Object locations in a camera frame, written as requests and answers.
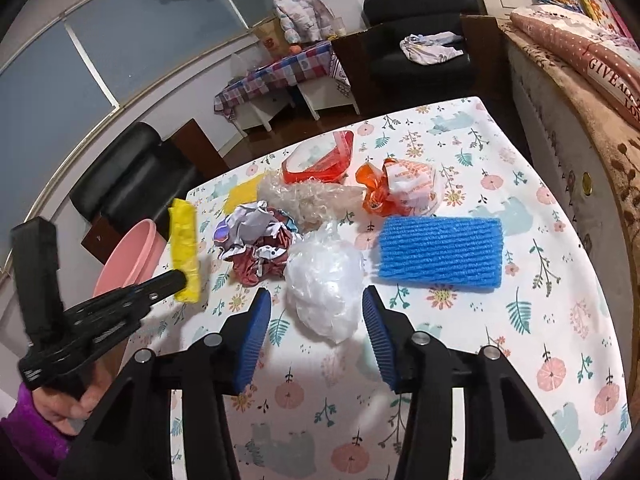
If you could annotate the floral tablecloth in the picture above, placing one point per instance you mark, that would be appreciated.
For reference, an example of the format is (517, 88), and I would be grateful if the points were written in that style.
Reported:
(500, 185)

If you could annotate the pink plastic bucket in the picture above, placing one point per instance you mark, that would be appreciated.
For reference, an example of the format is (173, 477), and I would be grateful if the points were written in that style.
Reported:
(127, 255)

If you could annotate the black leather armchair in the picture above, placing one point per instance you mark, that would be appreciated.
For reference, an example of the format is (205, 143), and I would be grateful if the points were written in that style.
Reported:
(420, 5)
(130, 175)

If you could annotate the hanging floral jacket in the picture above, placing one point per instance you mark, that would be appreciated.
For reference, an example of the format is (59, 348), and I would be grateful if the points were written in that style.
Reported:
(300, 10)

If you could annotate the white small table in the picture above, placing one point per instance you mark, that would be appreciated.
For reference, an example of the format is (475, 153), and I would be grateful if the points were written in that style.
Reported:
(325, 95)

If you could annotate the red transparent wrapper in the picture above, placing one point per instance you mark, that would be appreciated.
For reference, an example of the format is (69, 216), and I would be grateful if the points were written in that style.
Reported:
(320, 160)

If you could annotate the clear white plastic bag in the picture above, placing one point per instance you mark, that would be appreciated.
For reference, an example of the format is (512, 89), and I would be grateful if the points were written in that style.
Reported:
(325, 280)

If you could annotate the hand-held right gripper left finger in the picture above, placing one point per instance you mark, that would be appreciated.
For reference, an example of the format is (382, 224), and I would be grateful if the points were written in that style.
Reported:
(255, 340)

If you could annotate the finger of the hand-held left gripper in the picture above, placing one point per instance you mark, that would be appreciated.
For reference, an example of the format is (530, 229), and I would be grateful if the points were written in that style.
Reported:
(125, 305)

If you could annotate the brown paper bag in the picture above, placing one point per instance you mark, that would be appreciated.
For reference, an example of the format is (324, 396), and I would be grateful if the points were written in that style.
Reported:
(272, 35)

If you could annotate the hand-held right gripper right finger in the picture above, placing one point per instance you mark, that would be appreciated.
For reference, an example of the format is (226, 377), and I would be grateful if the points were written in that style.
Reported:
(377, 340)

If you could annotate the blue foam net pad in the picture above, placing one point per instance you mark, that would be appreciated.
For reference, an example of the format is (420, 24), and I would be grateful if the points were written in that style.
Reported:
(440, 252)

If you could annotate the yellow foam net sleeve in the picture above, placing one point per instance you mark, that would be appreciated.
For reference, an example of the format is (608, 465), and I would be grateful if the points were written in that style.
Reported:
(182, 240)

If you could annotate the brown patterned bed blanket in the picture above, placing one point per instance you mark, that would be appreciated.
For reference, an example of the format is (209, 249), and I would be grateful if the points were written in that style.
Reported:
(600, 125)

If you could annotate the white patterned cloth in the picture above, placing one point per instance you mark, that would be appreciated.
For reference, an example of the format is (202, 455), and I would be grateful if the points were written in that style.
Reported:
(430, 47)

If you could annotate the person's left hand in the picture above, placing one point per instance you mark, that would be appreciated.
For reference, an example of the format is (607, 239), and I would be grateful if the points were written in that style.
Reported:
(70, 400)

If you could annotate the checked tablecloth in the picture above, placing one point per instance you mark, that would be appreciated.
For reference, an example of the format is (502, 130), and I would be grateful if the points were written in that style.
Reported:
(290, 70)

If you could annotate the orange white plastic bag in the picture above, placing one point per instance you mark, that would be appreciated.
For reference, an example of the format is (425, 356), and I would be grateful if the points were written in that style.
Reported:
(400, 185)

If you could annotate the crumpled printed paper wrapper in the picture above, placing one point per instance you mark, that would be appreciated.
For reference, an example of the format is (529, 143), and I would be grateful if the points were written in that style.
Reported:
(260, 245)

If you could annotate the large blue-grey window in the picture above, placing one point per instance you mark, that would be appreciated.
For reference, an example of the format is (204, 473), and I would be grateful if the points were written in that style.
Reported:
(100, 50)

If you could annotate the pink dotted pillow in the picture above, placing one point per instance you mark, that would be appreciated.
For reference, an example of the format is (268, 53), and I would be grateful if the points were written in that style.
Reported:
(575, 50)

